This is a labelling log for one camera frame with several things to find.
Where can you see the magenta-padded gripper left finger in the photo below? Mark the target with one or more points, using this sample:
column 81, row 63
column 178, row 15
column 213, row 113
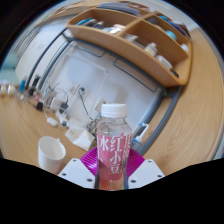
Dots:
column 76, row 172

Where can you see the wooden shelf unit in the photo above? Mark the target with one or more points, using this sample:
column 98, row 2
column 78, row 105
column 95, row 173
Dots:
column 140, row 43

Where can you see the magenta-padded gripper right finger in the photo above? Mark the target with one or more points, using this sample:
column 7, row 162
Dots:
column 146, row 172

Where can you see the grey metal desk frame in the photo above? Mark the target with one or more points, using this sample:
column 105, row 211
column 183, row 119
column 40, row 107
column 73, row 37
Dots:
column 166, row 113

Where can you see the wooden wardrobe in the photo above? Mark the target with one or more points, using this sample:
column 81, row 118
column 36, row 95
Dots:
column 193, row 133

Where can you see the blue wash bottle white nozzle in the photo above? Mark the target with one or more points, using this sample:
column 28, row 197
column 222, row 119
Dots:
column 136, row 143

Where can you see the white power strip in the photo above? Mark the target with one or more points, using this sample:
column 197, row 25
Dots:
column 58, row 105

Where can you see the clear bottle with pink label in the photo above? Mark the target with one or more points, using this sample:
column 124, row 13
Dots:
column 113, row 156

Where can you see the crumpled white tissue pack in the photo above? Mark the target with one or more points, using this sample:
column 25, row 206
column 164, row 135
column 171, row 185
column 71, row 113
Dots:
column 80, row 138

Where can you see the white paper cup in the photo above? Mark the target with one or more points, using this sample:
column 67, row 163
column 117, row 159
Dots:
column 50, row 160

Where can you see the small blue bottle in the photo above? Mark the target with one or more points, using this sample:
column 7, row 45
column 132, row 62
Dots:
column 22, row 86

